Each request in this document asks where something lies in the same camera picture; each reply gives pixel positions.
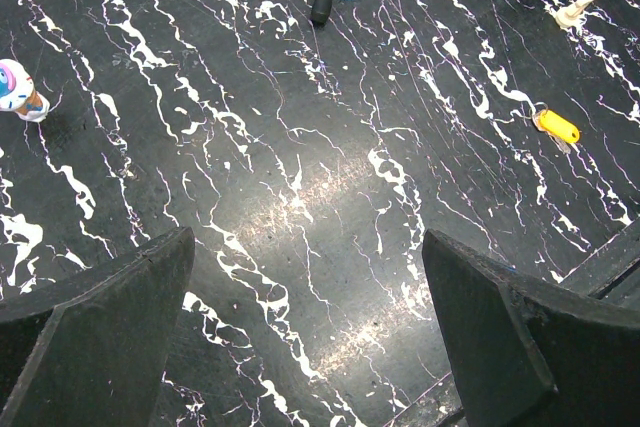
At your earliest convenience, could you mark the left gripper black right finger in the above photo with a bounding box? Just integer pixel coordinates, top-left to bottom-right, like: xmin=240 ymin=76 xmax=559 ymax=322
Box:
xmin=422 ymin=229 xmax=640 ymax=427

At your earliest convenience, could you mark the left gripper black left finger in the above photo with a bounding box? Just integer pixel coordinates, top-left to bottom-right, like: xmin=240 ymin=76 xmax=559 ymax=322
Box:
xmin=1 ymin=227 xmax=195 ymax=426

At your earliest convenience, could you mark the yellow tagged key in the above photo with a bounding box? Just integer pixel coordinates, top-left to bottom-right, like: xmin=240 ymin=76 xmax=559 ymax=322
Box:
xmin=531 ymin=103 xmax=580 ymax=155

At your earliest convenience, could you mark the beige plastic peg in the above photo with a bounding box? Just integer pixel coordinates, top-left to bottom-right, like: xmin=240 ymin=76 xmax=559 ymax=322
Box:
xmin=554 ymin=0 xmax=596 ymax=29

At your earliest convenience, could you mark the black base frame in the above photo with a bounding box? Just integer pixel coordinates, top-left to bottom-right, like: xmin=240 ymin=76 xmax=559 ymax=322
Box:
xmin=389 ymin=219 xmax=640 ymax=427

